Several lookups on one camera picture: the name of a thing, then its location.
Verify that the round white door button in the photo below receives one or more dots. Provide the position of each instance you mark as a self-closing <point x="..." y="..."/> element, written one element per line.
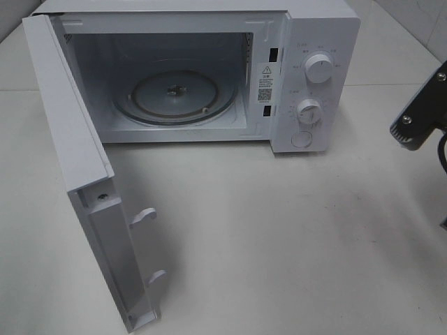
<point x="301" y="139"/>

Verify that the white round knob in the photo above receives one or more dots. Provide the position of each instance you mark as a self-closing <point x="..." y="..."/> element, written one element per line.
<point x="309" y="111"/>
<point x="318" y="67"/>

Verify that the white microwave door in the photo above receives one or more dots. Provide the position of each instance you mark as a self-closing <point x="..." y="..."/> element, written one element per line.
<point x="88" y="174"/>

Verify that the glass microwave turntable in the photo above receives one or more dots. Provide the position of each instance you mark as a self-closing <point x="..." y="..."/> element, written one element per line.
<point x="176" y="97"/>

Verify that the white warning label sticker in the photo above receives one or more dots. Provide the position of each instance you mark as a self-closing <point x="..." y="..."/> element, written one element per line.
<point x="266" y="79"/>

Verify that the white microwave oven body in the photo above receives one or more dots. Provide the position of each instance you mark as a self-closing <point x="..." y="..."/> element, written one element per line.
<point x="113" y="43"/>

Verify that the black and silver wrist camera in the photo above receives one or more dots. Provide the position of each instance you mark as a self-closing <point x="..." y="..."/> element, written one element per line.
<point x="424" y="113"/>

